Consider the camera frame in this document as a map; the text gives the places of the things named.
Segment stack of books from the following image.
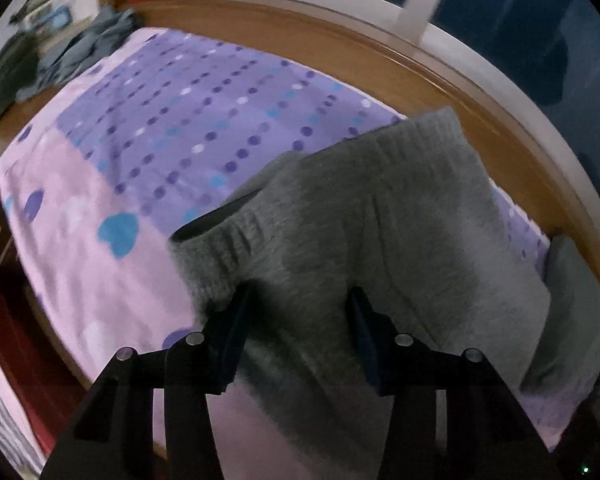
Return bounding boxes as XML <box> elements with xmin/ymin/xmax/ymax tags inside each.
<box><xmin>10</xmin><ymin>0</ymin><xmax>76</xmax><ymax>33</ymax></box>

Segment patterned cloth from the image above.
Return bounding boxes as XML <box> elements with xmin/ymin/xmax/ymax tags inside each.
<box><xmin>0</xmin><ymin>355</ymin><xmax>46</xmax><ymax>476</ymax></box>

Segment dark green garment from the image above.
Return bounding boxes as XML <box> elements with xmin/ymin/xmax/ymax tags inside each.
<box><xmin>0</xmin><ymin>32</ymin><xmax>41</xmax><ymax>138</ymax></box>

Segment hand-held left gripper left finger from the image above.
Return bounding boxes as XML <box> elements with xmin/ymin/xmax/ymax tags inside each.
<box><xmin>40</xmin><ymin>285</ymin><xmax>253</xmax><ymax>480</ymax></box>

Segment sliding glass window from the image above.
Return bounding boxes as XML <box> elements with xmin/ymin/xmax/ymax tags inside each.
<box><xmin>180</xmin><ymin>0</ymin><xmax>600</xmax><ymax>241</ymax></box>

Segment blue denim jeans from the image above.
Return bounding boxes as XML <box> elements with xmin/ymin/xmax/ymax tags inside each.
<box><xmin>17</xmin><ymin>5</ymin><xmax>143</xmax><ymax>103</ymax></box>

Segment wooden bed frame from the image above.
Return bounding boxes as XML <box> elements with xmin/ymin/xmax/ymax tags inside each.
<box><xmin>0</xmin><ymin>195</ymin><xmax>171</xmax><ymax>471</ymax></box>

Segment purple dotted bed sheet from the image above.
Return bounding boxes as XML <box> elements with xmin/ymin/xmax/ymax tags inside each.
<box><xmin>0</xmin><ymin>27</ymin><xmax>598</xmax><ymax>480</ymax></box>

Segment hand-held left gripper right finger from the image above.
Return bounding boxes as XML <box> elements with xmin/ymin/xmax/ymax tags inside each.
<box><xmin>346</xmin><ymin>287</ymin><xmax>563</xmax><ymax>480</ymax></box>

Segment wooden window surround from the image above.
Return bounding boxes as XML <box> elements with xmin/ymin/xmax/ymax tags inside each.
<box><xmin>0</xmin><ymin>0</ymin><xmax>600</xmax><ymax>311</ymax></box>

